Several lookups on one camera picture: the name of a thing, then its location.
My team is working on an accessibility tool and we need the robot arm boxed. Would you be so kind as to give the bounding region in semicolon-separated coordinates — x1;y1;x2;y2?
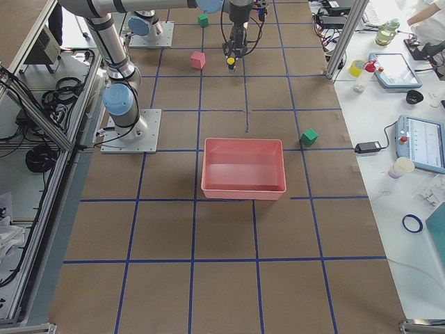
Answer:
58;1;147;140
124;1;267;61

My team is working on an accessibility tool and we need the teach pendant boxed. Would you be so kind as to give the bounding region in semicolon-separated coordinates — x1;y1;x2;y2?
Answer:
395;116;444;174
369;52;423;90

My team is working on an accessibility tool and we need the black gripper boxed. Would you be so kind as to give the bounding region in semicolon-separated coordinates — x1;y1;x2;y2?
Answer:
222;22;248;58

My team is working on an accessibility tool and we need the green foam cube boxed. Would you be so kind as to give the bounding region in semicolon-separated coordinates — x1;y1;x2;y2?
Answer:
300;128;318;146
197;14;209;28

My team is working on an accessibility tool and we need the pink foam cube centre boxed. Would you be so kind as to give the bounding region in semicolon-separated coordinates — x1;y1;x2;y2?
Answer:
190;51;206;70

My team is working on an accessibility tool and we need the pink plastic tray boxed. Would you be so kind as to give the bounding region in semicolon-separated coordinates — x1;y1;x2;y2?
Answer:
201;138;287;200

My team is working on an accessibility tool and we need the teach pendant near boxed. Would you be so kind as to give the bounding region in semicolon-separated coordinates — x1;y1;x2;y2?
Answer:
395;116;444;174

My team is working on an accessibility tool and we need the black power adapter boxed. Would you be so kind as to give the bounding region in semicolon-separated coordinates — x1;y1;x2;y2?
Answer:
354;141;382;154

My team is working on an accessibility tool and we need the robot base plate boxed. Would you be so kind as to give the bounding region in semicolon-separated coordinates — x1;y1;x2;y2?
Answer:
127;20;175;48
100;109;162;154

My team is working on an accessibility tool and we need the aluminium frame post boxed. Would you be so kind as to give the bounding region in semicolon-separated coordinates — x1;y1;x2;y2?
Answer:
324;0;369;79

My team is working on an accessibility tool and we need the yellow tape roll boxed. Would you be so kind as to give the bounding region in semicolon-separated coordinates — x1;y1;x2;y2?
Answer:
348;59;366;78

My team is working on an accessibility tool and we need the blue tape roll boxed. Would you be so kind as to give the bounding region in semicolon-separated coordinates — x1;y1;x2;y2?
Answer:
401;214;423;234

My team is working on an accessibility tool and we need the teach pendant far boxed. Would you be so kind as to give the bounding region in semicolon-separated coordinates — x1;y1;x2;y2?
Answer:
369;52;423;90

